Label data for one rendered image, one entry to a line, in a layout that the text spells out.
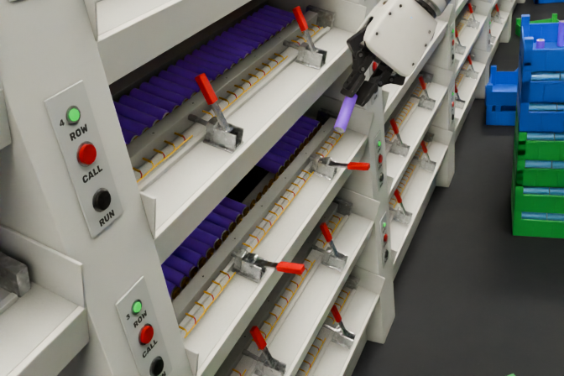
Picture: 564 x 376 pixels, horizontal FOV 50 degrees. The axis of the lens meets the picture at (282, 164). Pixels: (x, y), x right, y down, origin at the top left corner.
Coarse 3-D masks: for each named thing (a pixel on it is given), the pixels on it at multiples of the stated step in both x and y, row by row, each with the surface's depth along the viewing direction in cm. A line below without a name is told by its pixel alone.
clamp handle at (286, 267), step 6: (258, 264) 78; (264, 264) 78; (270, 264) 78; (276, 264) 78; (282, 264) 77; (288, 264) 77; (294, 264) 76; (300, 264) 76; (282, 270) 77; (288, 270) 76; (294, 270) 76; (300, 270) 75
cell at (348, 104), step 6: (354, 96) 92; (348, 102) 92; (354, 102) 92; (342, 108) 92; (348, 108) 91; (342, 114) 91; (348, 114) 91; (342, 120) 91; (348, 120) 91; (336, 126) 91; (342, 126) 90; (342, 132) 91
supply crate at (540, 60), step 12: (528, 24) 155; (540, 24) 155; (552, 24) 154; (528, 36) 156; (540, 36) 157; (552, 36) 156; (528, 48) 140; (552, 48) 153; (528, 60) 141; (540, 60) 141; (552, 60) 140
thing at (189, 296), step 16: (320, 128) 107; (320, 144) 104; (304, 160) 99; (288, 176) 94; (272, 192) 91; (256, 208) 87; (272, 208) 90; (240, 224) 84; (256, 224) 86; (272, 224) 87; (240, 240) 82; (224, 256) 79; (208, 272) 76; (224, 272) 78; (192, 288) 74; (176, 304) 71; (192, 304) 73
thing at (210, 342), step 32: (352, 128) 113; (352, 160) 106; (256, 192) 94; (320, 192) 96; (288, 224) 89; (288, 256) 86; (224, 288) 77; (256, 288) 78; (192, 320) 73; (224, 320) 73; (192, 352) 63; (224, 352) 73
